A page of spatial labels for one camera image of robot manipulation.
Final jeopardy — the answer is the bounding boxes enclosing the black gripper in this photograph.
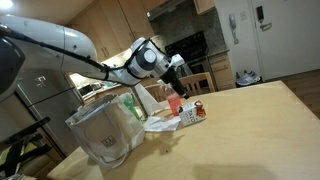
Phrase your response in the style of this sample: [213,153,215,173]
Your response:
[162,65,192,101]

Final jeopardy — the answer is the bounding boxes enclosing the small white orange carton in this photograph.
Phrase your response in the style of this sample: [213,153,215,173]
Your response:
[178,100,208,128]

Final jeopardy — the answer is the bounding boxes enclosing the green clear plastic packet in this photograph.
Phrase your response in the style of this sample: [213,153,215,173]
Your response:
[119,92,143,122]

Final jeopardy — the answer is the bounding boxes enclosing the beige canvas tote bag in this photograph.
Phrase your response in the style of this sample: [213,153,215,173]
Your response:
[65,94,147,170]

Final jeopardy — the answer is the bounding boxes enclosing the spray bottle with pink liquid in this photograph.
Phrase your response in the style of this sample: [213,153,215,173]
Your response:
[157,79,184,117]

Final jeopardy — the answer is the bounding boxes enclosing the wooden chair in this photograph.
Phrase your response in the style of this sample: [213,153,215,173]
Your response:
[144,83,168,103]
[179,71,216,98]

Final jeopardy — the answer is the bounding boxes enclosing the striped dish towel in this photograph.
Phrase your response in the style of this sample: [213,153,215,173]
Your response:
[181,63,194,78]

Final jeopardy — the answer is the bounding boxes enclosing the white paper sheet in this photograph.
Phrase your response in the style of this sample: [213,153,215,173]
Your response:
[143,114,182,134]

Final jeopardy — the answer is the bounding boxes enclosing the wooden base cabinet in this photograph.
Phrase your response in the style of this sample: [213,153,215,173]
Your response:
[208,49,236,92]

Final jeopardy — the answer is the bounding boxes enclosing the silver metal pole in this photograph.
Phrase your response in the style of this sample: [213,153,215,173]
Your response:
[131,85,149,119]

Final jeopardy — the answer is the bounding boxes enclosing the black kitchen stove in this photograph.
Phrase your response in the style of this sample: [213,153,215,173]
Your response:
[164,30,212,84]

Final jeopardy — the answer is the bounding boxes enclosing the white blue sneaker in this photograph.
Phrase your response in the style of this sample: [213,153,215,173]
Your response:
[248,69,262,83]
[235,71,254,87]

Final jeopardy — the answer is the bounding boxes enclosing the steel range hood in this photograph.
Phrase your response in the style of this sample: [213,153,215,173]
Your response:
[146,0,194,23]

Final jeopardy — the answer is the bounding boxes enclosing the white microwave oven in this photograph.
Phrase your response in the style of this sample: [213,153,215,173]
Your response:
[77,83,96,99]

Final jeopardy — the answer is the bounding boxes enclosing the black door lock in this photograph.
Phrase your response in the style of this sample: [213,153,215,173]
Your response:
[255,5,265,22]

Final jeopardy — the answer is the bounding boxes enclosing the white door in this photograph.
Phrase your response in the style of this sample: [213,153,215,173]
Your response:
[248,0,320,81]

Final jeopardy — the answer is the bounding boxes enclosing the stainless steel refrigerator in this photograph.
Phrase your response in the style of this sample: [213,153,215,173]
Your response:
[13,68,86,158]

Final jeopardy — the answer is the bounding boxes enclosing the black tripod stand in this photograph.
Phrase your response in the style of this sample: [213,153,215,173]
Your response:
[0,116,53,178]

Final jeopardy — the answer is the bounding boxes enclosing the yellow green cloth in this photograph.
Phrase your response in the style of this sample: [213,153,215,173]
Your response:
[0,141,38,168]

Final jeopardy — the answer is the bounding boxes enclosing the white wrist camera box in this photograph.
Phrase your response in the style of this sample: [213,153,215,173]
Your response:
[170,53,186,70]

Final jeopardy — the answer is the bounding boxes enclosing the grey wall phone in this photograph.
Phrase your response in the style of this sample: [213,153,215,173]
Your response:
[228,13,240,45]

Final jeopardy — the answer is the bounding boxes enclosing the light wooden wall cabinet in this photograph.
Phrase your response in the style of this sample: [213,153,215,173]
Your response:
[193,0,216,15]

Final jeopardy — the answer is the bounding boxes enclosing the light wooden wall cabinets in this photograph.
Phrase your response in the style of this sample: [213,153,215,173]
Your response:
[66,0,158,63]

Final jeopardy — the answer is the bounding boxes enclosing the silver door handle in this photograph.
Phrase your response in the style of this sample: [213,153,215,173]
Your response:
[259,22,273,33]

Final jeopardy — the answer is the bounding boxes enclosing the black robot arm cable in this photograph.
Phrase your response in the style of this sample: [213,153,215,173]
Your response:
[0,25,169,74]

